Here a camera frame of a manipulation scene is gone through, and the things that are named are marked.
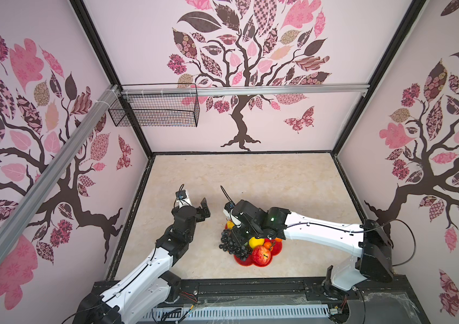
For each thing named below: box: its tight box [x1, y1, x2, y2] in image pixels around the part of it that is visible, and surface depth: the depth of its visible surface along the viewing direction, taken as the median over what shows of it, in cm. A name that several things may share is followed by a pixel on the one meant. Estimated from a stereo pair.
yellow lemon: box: [248, 236, 266, 250], surface depth 83 cm
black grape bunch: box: [218, 228, 253, 262], surface depth 78 cm
